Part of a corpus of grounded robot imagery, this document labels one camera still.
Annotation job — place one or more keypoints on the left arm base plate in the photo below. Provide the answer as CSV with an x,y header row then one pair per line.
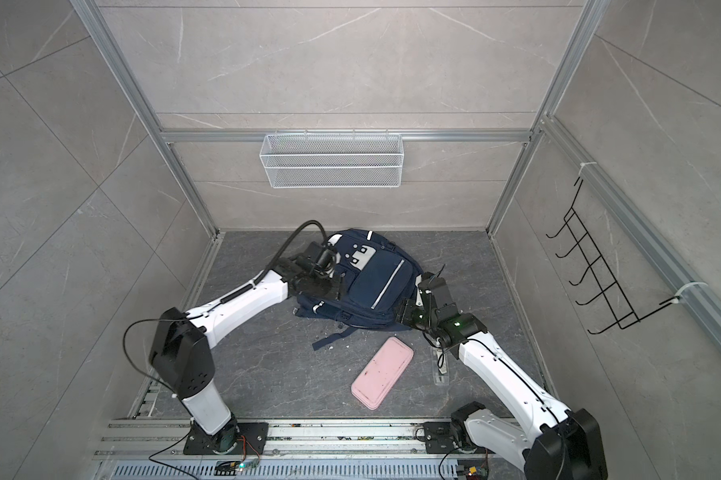
x,y
241,438

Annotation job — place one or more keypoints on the clear plastic ruler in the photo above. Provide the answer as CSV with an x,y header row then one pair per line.
x,y
441,372

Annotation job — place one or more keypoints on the pink pencil case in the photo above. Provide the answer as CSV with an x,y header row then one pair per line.
x,y
386,367

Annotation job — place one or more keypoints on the navy blue student backpack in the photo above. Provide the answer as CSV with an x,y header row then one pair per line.
x,y
372,282

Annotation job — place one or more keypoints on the white wire mesh basket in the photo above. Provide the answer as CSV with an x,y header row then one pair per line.
x,y
333,160

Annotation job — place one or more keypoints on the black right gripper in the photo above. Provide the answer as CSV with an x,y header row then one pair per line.
x,y
405,314

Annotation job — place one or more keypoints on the slotted aluminium floor rail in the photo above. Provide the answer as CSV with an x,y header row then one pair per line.
x,y
317,448

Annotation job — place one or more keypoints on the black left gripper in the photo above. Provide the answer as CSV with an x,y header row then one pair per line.
x,y
338,285

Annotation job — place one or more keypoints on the aluminium frame rails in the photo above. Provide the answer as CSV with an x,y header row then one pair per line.
x,y
702,303

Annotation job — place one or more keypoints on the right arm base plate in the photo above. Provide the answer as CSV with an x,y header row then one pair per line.
x,y
443,437

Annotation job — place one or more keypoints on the black wire hook rack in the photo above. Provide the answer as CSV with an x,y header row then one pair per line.
x,y
598,271

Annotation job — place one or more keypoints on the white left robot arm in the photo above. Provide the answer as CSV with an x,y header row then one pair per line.
x,y
183,343

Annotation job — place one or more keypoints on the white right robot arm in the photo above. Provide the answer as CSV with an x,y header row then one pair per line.
x,y
546,439

